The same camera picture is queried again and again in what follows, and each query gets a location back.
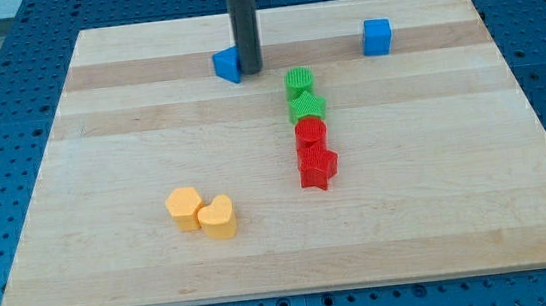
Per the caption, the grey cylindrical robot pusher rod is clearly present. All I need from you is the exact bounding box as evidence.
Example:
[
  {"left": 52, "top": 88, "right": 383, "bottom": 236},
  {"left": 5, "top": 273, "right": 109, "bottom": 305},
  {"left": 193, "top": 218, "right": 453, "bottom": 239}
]
[{"left": 226, "top": 0, "right": 263, "bottom": 75}]

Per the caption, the yellow hexagon block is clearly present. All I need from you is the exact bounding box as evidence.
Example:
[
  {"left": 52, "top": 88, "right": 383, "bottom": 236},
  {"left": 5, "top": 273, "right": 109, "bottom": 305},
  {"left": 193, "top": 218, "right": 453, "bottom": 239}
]
[{"left": 164, "top": 186, "right": 205, "bottom": 232}]

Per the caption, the red star block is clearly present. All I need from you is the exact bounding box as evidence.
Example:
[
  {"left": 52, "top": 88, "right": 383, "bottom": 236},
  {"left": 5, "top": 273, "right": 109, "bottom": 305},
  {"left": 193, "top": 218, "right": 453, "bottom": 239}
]
[{"left": 297, "top": 145, "right": 338, "bottom": 190}]

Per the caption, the yellow heart block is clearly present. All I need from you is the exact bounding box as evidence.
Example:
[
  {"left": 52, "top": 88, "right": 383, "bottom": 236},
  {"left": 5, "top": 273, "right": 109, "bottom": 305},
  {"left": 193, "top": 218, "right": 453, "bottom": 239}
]
[{"left": 197, "top": 194, "right": 238, "bottom": 240}]

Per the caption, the green star block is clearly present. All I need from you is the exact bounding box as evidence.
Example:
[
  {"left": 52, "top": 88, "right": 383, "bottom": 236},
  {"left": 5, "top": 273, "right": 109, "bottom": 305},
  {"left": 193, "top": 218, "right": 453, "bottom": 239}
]
[{"left": 288, "top": 91, "right": 327, "bottom": 124}]

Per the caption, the blue cube block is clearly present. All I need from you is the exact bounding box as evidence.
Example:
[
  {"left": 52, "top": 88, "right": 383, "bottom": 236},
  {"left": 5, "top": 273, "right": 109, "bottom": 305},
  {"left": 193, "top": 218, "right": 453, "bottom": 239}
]
[{"left": 362, "top": 18, "right": 392, "bottom": 56}]

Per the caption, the green cylinder block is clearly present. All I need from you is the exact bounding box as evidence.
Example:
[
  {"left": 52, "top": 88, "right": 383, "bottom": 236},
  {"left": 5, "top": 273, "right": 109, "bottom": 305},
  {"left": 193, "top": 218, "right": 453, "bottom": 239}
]
[{"left": 284, "top": 67, "right": 314, "bottom": 101}]

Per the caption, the red cylinder block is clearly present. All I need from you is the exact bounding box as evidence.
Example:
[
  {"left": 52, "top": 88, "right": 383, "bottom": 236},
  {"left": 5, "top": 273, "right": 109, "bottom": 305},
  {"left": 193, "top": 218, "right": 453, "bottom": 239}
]
[{"left": 294, "top": 116, "right": 327, "bottom": 151}]

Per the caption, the blue triangular prism block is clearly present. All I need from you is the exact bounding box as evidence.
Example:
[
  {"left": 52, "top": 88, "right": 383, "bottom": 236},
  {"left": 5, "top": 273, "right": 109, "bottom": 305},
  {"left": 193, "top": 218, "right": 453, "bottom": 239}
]
[{"left": 212, "top": 46, "right": 242, "bottom": 84}]

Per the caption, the light wooden board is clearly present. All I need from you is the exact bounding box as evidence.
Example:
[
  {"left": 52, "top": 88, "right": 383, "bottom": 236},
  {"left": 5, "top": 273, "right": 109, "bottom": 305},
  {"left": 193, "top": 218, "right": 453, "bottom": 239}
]
[{"left": 0, "top": 0, "right": 546, "bottom": 306}]

